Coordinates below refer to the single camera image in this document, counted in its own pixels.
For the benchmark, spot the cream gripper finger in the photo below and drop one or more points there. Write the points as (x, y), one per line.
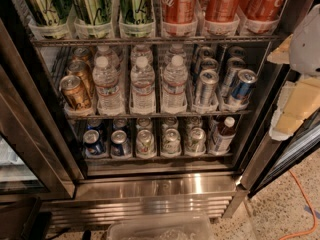
(281, 54)
(297, 101)

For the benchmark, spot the water bottle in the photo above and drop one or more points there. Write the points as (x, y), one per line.
(108, 89)
(175, 49)
(143, 87)
(174, 80)
(141, 51)
(110, 54)

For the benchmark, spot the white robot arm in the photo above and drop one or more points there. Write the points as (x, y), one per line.
(304, 51)

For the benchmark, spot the open fridge glass door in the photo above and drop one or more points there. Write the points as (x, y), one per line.
(269, 159)

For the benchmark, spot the brown drink bottle white cap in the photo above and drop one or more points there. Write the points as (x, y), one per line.
(222, 136)

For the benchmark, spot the right green sparkling water can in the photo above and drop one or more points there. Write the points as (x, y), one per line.
(136, 12)

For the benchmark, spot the green sparkling water can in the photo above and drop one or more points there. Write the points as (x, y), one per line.
(49, 12)
(93, 12)
(136, 12)

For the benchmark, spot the stainless steel fridge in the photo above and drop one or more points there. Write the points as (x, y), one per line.
(53, 169)

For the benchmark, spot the middle green sparkling water can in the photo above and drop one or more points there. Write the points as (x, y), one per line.
(93, 12)

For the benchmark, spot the left green sparkling water can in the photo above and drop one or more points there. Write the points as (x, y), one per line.
(49, 12)

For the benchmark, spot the middle blue energy can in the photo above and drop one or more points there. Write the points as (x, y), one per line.
(234, 65)

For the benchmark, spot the blue energy can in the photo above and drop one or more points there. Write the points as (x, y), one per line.
(240, 92)
(234, 65)

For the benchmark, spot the front blue energy can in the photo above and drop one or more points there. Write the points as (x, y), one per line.
(240, 92)

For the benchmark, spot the middle silver energy can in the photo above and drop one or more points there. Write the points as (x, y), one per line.
(203, 64)

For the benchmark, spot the silver energy can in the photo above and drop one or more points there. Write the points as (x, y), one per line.
(205, 87)
(203, 64)

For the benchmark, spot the front silver energy can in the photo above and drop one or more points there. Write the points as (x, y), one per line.
(205, 87)

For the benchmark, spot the middle red cola can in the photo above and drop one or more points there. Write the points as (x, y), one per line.
(221, 11)

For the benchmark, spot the right green-white soda can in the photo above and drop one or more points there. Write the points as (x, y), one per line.
(195, 144)

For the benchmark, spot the green-white soda can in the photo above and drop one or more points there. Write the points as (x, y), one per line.
(145, 147)
(195, 144)
(171, 142)

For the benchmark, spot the left red cola can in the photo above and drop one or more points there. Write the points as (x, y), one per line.
(178, 11)

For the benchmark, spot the middle green-white soda can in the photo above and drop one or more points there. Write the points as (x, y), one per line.
(171, 142)

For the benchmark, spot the left green-white soda can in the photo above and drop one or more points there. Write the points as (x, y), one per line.
(145, 147)

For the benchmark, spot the blue soda can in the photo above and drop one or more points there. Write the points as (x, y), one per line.
(120, 145)
(93, 142)

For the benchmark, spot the rear gold can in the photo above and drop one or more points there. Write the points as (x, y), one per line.
(83, 54)

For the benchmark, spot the gold can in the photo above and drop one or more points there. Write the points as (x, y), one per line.
(82, 70)
(83, 54)
(75, 93)

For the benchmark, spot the middle gold can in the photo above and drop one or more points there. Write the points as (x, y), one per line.
(82, 70)

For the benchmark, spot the left blue soda can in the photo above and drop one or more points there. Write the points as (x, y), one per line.
(93, 142)

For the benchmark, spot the front gold can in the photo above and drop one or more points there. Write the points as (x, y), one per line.
(75, 93)

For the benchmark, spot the middle wire shelf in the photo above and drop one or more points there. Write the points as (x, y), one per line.
(159, 115)

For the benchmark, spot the wire shelf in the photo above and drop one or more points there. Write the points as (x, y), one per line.
(154, 40)
(159, 115)

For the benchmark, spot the top wire shelf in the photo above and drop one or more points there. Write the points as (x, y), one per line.
(154, 40)

